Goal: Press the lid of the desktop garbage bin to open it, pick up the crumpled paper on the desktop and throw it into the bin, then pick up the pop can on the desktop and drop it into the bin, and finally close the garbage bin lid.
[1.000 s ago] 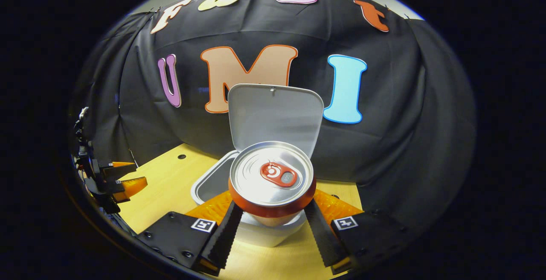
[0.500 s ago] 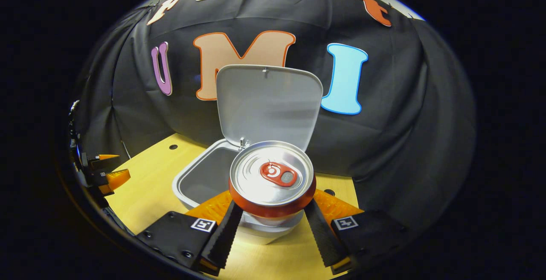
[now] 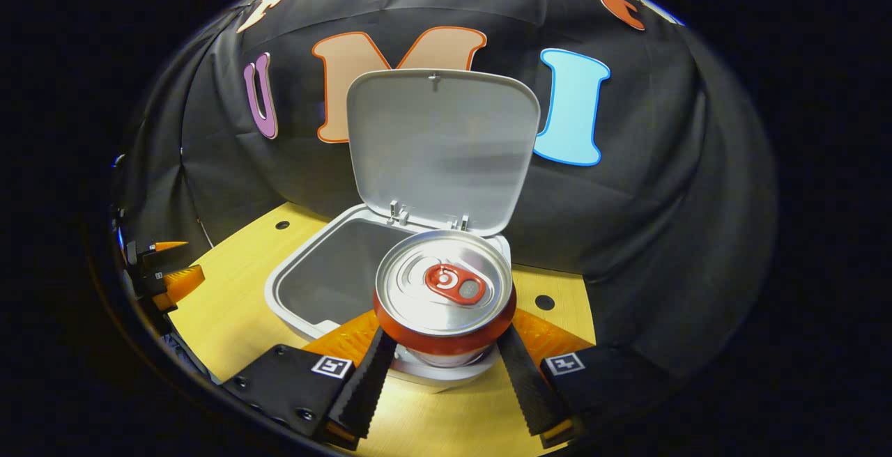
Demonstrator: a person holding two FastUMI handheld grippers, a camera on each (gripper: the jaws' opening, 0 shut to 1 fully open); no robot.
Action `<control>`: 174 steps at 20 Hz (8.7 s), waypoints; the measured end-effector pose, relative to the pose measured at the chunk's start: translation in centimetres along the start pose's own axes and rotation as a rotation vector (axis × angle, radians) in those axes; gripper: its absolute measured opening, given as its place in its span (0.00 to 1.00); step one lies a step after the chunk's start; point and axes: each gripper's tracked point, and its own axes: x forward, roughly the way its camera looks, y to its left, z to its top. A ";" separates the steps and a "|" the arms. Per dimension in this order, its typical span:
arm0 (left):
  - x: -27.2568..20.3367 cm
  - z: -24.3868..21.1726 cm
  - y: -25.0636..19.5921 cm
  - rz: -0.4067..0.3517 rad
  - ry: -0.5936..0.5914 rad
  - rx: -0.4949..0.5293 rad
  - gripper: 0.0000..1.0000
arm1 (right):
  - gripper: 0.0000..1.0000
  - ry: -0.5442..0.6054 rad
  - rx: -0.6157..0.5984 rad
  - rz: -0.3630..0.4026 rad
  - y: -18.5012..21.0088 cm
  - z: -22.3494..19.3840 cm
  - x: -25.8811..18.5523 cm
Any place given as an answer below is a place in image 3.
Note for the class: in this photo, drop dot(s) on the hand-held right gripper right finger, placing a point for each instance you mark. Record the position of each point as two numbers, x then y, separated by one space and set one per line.
529 394

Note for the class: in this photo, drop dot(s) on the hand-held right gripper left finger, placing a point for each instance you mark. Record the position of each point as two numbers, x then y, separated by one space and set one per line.
362 394

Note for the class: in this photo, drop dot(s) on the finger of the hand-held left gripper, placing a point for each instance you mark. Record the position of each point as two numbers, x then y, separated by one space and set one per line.
160 247
178 283

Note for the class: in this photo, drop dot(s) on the red pop can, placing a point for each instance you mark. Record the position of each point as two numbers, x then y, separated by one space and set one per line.
446 283

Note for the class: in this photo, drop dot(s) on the grey desktop garbage bin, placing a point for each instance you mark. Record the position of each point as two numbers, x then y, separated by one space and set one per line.
432 150

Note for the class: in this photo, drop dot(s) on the black backdrop cloth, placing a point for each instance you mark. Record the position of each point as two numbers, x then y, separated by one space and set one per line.
662 199

